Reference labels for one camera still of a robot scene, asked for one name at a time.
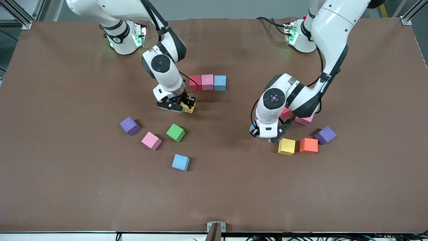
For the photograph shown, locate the brown table mat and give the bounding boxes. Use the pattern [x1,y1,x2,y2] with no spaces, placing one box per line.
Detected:
[0,17,428,233]

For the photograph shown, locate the metal mount bracket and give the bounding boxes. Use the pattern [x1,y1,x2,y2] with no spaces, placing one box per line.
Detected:
[207,222,226,241]

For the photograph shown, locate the purple foam cube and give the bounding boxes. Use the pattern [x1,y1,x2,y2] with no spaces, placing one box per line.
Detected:
[314,126,337,145]
[120,116,141,136]

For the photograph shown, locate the green foam cube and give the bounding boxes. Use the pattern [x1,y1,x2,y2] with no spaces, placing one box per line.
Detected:
[166,123,186,143]

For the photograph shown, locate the orange foam cube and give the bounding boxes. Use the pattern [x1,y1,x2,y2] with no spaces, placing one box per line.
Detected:
[299,138,319,155]

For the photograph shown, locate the pink foam cube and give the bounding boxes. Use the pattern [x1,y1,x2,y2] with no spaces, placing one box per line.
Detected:
[201,74,214,91]
[141,131,163,151]
[294,114,315,127]

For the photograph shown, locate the aluminium frame post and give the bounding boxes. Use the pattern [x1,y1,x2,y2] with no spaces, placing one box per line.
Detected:
[393,0,428,26]
[0,0,45,30]

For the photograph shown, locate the base connector box green light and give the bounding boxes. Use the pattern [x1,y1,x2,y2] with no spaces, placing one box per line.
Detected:
[284,23,298,46]
[132,23,147,47]

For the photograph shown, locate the black base cable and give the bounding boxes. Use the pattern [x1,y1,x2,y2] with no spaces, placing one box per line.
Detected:
[256,17,289,35]

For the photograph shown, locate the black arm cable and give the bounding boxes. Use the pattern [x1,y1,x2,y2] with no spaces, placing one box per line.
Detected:
[249,47,328,126]
[140,0,199,91]

